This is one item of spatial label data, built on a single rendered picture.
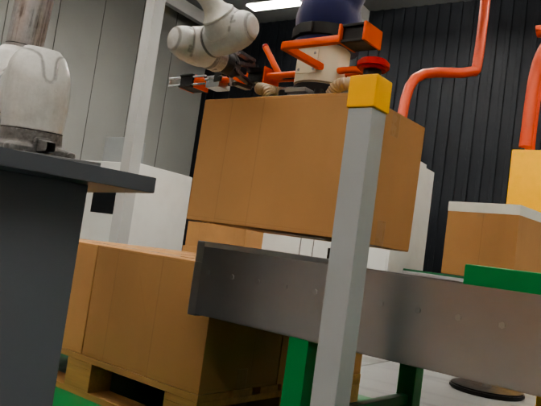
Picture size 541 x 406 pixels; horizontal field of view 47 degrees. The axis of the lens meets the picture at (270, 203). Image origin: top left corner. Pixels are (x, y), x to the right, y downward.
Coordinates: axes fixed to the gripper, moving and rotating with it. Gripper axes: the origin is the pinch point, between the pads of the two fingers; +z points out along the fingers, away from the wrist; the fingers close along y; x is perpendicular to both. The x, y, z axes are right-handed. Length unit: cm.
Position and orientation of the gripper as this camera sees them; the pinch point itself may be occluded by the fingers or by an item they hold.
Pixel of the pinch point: (258, 78)
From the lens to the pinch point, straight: 224.6
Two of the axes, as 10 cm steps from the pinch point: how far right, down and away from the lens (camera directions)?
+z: 6.1, 1.5, 7.8
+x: 7.8, 0.6, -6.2
